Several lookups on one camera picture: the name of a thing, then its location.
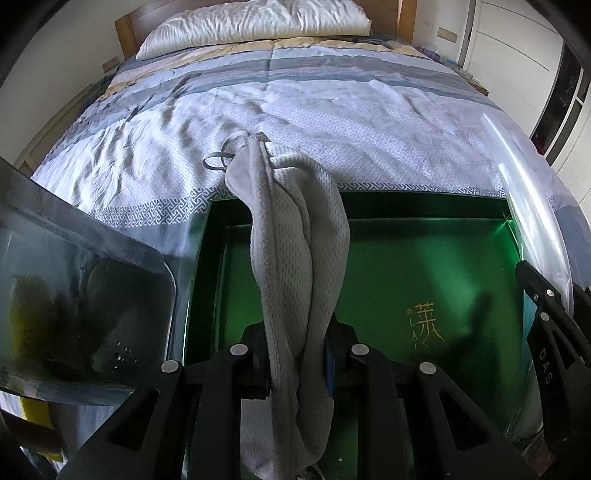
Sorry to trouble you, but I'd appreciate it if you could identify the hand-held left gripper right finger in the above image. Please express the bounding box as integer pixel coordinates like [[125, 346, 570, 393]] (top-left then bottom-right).
[[324, 318, 536, 480]]

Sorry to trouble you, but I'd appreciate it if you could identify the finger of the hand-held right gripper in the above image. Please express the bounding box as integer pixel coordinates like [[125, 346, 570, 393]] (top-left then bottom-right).
[[514, 260, 577, 333]]

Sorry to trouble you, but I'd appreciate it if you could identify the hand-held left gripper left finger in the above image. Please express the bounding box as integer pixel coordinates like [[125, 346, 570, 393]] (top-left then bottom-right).
[[60, 322, 271, 480]]

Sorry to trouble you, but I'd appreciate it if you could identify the grey towel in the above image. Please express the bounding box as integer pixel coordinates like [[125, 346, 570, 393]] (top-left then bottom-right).
[[203, 131, 350, 480]]

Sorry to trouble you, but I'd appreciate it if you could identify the green box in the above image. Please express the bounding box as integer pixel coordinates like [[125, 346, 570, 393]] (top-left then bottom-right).
[[173, 191, 548, 480]]

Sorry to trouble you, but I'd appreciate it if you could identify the clear plastic sheet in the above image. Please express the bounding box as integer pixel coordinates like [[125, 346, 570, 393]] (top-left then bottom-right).
[[480, 113, 575, 319]]

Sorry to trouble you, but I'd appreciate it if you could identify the dark transparent plastic lid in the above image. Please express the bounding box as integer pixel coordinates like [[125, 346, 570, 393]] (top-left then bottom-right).
[[0, 157, 179, 407]]

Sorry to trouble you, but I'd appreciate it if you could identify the white wardrobe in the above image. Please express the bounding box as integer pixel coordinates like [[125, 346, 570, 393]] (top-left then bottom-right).
[[459, 0, 591, 190]]

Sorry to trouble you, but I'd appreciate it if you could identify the striped bed quilt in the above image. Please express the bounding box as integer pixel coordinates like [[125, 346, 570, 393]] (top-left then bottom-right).
[[30, 34, 591, 289]]

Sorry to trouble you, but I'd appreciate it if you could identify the white pillow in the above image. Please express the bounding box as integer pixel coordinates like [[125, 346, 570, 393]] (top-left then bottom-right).
[[136, 0, 301, 61], [281, 0, 372, 38]]

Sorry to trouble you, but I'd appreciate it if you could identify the wooden headboard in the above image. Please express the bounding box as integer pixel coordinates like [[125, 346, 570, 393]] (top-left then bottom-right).
[[115, 0, 417, 62]]

